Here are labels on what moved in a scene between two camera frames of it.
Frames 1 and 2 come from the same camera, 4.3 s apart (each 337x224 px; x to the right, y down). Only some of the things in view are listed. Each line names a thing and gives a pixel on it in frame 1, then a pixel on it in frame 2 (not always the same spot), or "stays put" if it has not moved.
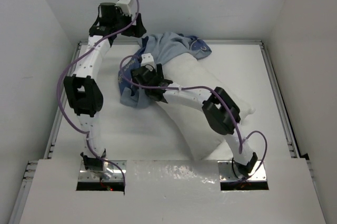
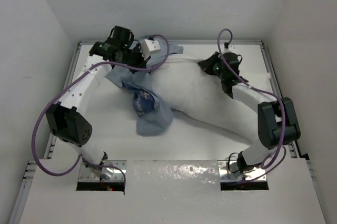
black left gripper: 137,31 to 141,61
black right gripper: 159,71 to 206,65
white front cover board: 174,192 stays put
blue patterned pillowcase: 164,46 to 155,116
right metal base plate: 226,173 stays put
